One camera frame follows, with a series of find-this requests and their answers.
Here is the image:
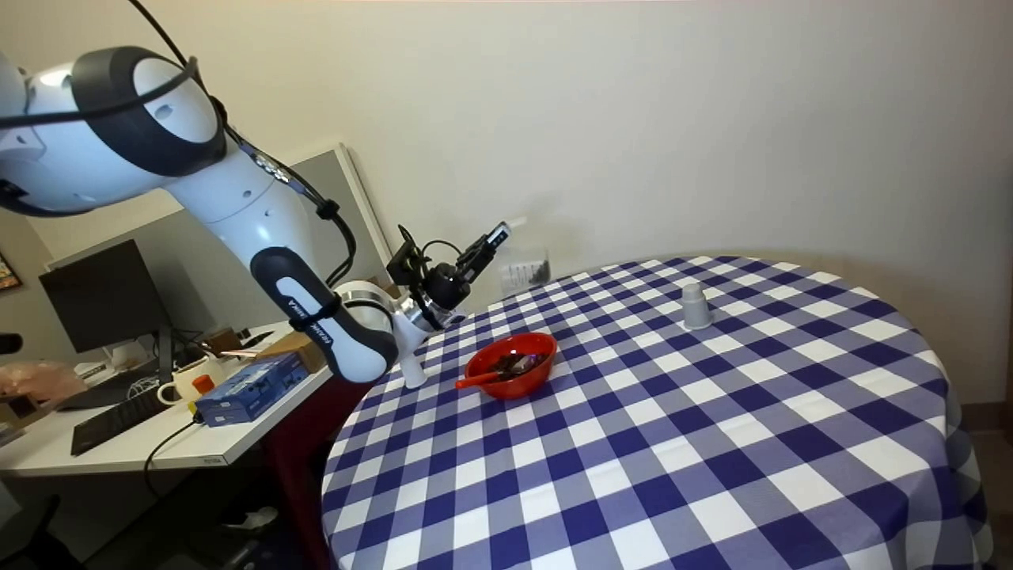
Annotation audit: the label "dark bowl contents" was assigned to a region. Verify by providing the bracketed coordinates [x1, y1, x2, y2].
[494, 351, 545, 381]

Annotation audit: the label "blue cardboard box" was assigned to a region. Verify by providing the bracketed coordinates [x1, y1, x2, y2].
[194, 351, 312, 427]

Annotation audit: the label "red plastic bowl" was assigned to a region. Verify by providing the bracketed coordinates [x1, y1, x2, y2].
[452, 328, 561, 403]

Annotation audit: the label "black computer monitor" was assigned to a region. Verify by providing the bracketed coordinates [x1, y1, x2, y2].
[39, 236, 179, 372]

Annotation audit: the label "red plastic spoon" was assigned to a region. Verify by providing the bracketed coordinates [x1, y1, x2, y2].
[452, 358, 527, 391]

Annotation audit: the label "flat brown cardboard box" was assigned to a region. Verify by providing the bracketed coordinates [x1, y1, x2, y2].
[251, 328, 322, 372]

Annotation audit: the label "dark red desk panel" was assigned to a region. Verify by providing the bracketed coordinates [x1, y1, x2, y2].
[257, 372, 375, 570]

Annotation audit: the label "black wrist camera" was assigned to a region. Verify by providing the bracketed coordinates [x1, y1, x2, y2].
[383, 221, 429, 295]

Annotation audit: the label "white office desk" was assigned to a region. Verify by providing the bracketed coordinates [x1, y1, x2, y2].
[0, 297, 341, 481]

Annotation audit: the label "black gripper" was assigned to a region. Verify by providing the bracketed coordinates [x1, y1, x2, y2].
[417, 217, 512, 312]

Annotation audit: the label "small white cup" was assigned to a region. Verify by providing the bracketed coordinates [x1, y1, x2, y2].
[679, 279, 714, 333]

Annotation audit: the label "black keyboard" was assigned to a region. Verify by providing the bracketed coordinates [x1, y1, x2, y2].
[69, 386, 179, 458]

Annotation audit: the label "white shoe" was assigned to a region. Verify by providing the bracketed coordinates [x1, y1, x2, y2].
[226, 503, 280, 532]

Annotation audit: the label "thin black desk cable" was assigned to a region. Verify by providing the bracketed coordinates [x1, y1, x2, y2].
[139, 416, 204, 478]

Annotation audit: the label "grey desk partition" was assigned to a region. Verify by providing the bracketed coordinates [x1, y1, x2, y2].
[45, 144, 408, 341]

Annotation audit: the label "white mug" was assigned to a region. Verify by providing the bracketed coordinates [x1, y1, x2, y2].
[157, 361, 218, 412]

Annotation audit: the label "blue white checkered tablecloth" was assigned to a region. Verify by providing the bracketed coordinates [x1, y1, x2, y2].
[317, 251, 993, 570]

